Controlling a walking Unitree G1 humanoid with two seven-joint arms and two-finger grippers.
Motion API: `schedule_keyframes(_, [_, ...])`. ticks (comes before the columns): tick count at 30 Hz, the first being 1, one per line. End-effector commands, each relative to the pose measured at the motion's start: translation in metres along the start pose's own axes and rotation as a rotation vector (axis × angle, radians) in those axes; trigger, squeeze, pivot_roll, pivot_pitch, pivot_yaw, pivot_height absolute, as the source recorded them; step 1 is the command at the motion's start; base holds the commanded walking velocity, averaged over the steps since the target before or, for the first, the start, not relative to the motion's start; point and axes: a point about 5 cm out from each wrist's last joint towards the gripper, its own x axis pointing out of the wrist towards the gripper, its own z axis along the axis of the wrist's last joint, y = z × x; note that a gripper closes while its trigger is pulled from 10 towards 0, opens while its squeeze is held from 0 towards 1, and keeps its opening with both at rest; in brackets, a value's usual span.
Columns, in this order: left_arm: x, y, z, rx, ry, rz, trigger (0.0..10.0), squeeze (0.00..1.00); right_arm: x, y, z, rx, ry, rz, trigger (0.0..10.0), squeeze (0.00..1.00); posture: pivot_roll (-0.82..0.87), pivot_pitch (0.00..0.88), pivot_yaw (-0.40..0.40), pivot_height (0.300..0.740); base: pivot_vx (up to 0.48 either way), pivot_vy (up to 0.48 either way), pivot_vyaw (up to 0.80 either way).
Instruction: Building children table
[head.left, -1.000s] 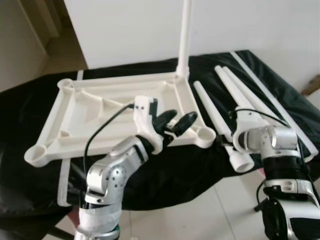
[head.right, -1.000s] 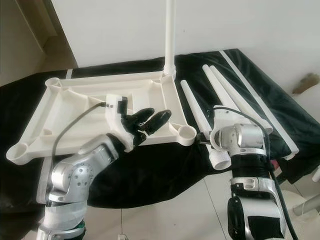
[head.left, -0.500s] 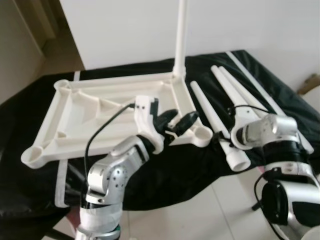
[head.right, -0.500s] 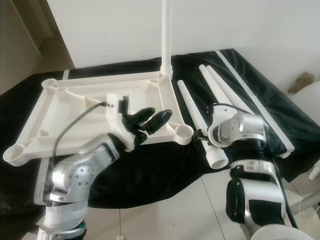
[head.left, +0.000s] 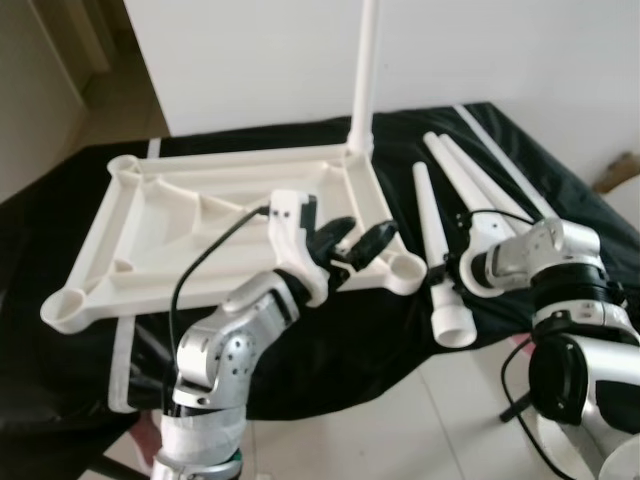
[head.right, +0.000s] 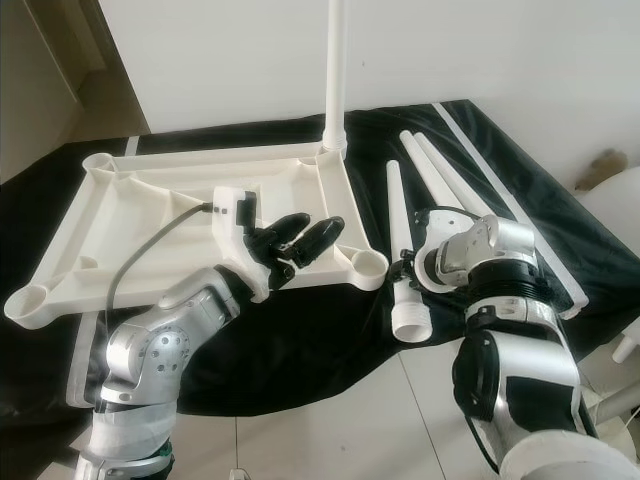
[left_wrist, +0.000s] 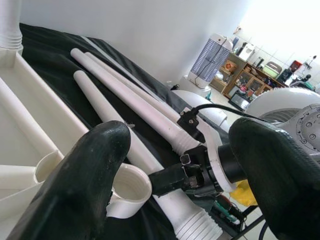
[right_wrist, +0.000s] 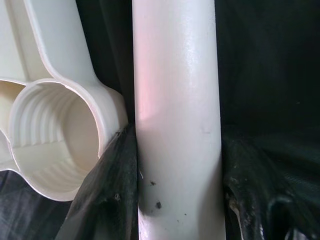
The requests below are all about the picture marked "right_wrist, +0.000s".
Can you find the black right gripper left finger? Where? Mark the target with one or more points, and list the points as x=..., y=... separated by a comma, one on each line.
x=112, y=187

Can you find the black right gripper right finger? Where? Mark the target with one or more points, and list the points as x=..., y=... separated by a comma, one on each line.
x=250, y=187

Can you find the white plastic table leg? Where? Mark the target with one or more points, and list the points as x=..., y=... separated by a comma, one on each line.
x=175, y=100

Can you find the white plastic children table top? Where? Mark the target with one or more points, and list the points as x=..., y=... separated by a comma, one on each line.
x=50, y=50

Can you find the black table cloth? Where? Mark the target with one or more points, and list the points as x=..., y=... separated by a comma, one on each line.
x=262, y=75

